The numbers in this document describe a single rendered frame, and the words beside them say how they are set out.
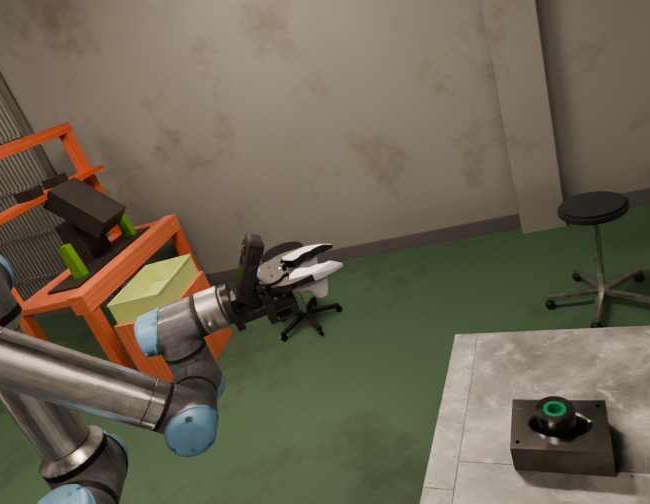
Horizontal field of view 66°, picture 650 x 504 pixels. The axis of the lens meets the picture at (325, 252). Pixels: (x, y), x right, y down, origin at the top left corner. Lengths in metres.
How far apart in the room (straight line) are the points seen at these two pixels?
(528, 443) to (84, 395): 0.91
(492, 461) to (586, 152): 2.99
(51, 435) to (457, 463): 0.87
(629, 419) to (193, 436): 0.99
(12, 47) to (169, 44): 1.43
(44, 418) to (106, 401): 0.22
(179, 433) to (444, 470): 0.72
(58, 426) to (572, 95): 3.55
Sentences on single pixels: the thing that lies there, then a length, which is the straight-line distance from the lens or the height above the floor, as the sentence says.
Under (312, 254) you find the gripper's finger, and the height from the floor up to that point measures 1.45.
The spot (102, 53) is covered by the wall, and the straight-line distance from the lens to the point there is 4.63.
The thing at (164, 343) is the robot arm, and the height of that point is 1.43.
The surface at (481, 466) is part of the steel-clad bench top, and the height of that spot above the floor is 0.80.
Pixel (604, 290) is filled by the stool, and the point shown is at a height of 0.08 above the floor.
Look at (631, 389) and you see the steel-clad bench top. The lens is 1.47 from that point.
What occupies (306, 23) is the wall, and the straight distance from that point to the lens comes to 3.89.
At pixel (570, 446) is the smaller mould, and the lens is 1.25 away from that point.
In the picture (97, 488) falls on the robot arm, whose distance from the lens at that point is 1.02.
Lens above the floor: 1.80
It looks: 23 degrees down
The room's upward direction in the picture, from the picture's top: 20 degrees counter-clockwise
